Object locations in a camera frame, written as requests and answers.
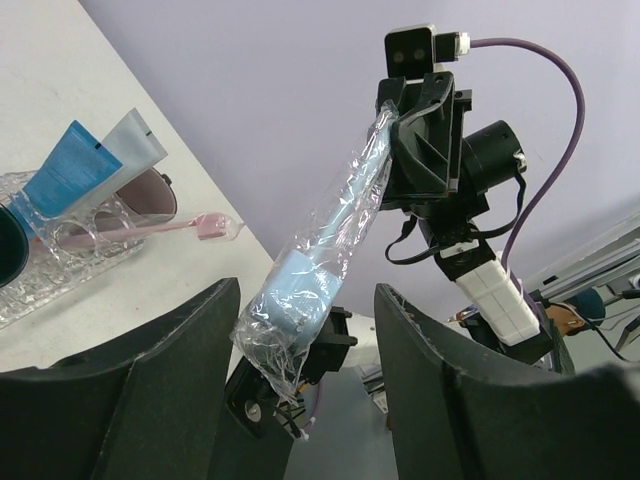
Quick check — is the dark green mug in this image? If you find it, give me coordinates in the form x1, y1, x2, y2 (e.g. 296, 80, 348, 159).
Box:
0, 205, 29, 287

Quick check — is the clear textured acrylic holder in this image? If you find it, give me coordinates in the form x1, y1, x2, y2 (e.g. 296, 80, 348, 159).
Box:
1, 171, 145, 286

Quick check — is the blue toothpaste tube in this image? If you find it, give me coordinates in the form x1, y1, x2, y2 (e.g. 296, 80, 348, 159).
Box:
23, 120, 122, 218

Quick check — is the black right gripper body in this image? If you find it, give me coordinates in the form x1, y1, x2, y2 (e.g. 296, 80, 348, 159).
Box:
376, 71, 486, 220

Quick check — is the clear textured oval tray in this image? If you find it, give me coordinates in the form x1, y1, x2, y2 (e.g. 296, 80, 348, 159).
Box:
1, 240, 144, 328

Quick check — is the grey mug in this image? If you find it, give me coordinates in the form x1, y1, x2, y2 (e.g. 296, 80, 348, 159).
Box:
116, 168, 178, 226

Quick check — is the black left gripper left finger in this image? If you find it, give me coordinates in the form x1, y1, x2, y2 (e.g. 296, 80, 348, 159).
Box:
1, 278, 240, 479

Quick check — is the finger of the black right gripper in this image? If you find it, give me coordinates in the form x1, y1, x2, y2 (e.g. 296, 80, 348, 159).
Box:
390, 104, 454, 195

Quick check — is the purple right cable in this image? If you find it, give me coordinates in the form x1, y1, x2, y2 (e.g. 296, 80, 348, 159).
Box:
469, 37, 587, 281

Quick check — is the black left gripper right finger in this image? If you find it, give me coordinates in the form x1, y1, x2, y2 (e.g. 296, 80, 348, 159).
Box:
374, 284, 639, 479

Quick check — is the white orange toothpaste tube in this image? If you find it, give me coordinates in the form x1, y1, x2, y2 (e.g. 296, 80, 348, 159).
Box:
85, 108, 167, 208

